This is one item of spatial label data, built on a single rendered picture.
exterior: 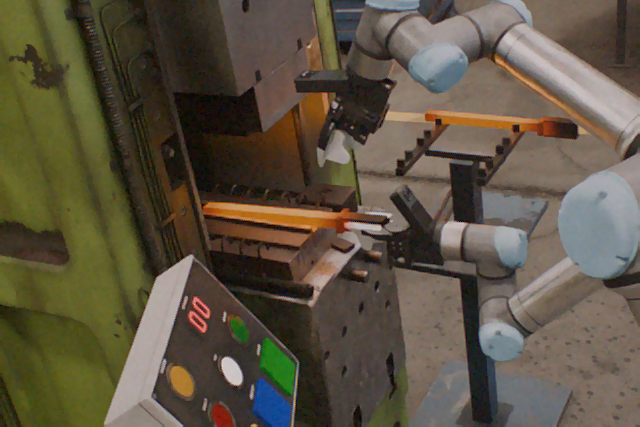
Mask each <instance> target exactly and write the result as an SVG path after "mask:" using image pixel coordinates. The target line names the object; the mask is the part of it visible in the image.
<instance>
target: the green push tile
mask: <svg viewBox="0 0 640 427"><path fill-rule="evenodd" d="M294 367H295V365H294V363H293V362H292V361H291V360H290V359H289V358H288V357H287V356H286V355H284V354H283V353H282V352H281V351H280V350H279V349H278V348H277V347H276V346H275V345H274V343H273V342H271V341H270V340H269V339H268V338H265V339H263V346H262V353H261V360H260V366H259V369H260V370H261V371H262V372H263V373H264V374H265V375H266V376H267V377H268V378H269V379H270V380H271V381H272V382H273V383H276V384H277V385H278V386H279V387H280V388H281V389H282V390H283V392H284V393H285V394H286V395H287V396H288V397H290V396H291V395H292V389H293V379H294Z"/></svg>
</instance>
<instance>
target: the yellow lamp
mask: <svg viewBox="0 0 640 427"><path fill-rule="evenodd" d="M170 377H171V382H172V384H173V386H174V388H175V389H177V390H178V391H179V392H180V393H181V394H183V395H185V396H189V395H191V394H192V392H193V385H192V381H191V378H190V376H189V375H188V373H187V372H186V371H185V370H184V369H183V368H181V367H174V368H172V369H171V371H170Z"/></svg>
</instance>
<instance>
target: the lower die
mask: <svg viewBox="0 0 640 427"><path fill-rule="evenodd" d="M216 194H217V195H214V193H210V192H203V191H198V195H199V199H200V203H204V204H208V203H209V202H216V203H228V204H240V205H252V206H263V207H275V208H287V209H298V210H311V211H322V212H333V209H332V208H324V207H319V209H316V206H309V205H301V207H298V206H297V204H292V203H284V202H283V204H280V202H276V201H267V199H265V201H266V202H263V199H260V198H252V197H249V199H246V197H244V196H235V195H232V197H230V196H229V195H227V194H219V193H216ZM202 213H203V217H204V221H205V225H206V229H207V232H212V233H213V234H214V236H215V240H214V241H213V240H212V236H210V235H208V238H209V242H210V246H211V249H210V250H208V251H209V255H210V260H211V264H213V266H214V267H217V268H223V269H225V263H224V258H223V254H222V250H221V240H222V238H223V237H224V236H225V235H230V236H231V238H232V242H233V243H232V244H231V245H230V242H229V239H228V238H226V239H225V241H224V249H225V254H226V258H227V263H228V266H229V267H230V269H231V270H234V271H241V272H243V264H242V259H241V255H239V253H240V250H238V245H240V242H241V240H242V239H243V238H245V237H247V238H249V240H250V243H251V245H250V246H248V244H247V241H244V243H243V246H242V250H243V254H244V259H245V264H246V268H247V270H248V272H249V273H252V274H256V275H261V268H260V264H259V258H258V254H257V247H258V244H259V243H260V242H261V241H262V240H265V241H267V243H269V244H268V247H270V249H268V250H266V247H265V244H264V243H263V244H262V245H261V248H260V253H261V258H262V263H263V268H264V272H265V273H266V275H267V276H270V277H276V278H281V279H288V280H293V281H300V282H301V281H302V279H303V278H304V277H305V276H306V275H307V273H308V272H309V271H310V270H311V269H312V267H313V266H314V265H315V264H316V263H317V260H318V259H319V258H320V257H321V256H322V254H323V253H324V252H325V251H326V250H327V248H328V247H330V246H331V243H333V242H334V241H335V240H336V239H337V234H336V228H330V227H319V226H318V227H317V228H316V229H315V230H314V232H313V228H312V226H305V225H297V224H289V223H282V222H275V221H267V220H260V219H253V218H246V217H238V216H230V215H223V214H216V213H208V212H202ZM312 260H314V264H313V265H312V264H311V263H312Z"/></svg>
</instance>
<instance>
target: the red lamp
mask: <svg viewBox="0 0 640 427"><path fill-rule="evenodd" d="M212 415H213V419H214V421H215V423H216V425H217V427H234V424H233V419H232V417H231V415H230V413H229V411H228V410H227V409H226V407H224V406H223V405H221V404H215V405H214V407H213V409H212Z"/></svg>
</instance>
